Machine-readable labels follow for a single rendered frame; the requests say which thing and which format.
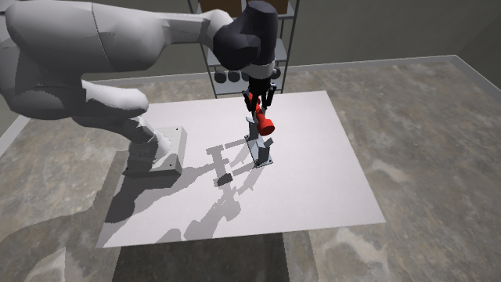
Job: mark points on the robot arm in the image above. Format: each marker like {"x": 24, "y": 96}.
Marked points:
{"x": 46, "y": 45}

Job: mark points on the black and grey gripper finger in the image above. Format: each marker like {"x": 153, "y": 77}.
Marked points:
{"x": 251, "y": 107}
{"x": 267, "y": 102}

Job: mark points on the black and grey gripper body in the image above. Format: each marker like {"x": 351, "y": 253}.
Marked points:
{"x": 258, "y": 84}

